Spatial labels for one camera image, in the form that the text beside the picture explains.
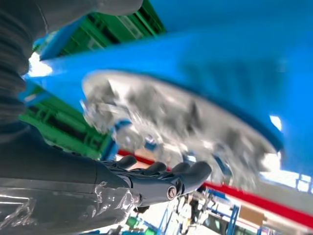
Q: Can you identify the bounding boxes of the blue metal shelf rack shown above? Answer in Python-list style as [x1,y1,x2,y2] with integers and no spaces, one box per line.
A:
[18,0,313,182]

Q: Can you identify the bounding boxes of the green plastic crate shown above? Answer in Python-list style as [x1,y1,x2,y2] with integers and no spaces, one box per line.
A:
[19,97,114,160]
[33,0,167,57]

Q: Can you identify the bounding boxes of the red barrier belt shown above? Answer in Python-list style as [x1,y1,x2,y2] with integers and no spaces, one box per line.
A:
[117,149,313,229]

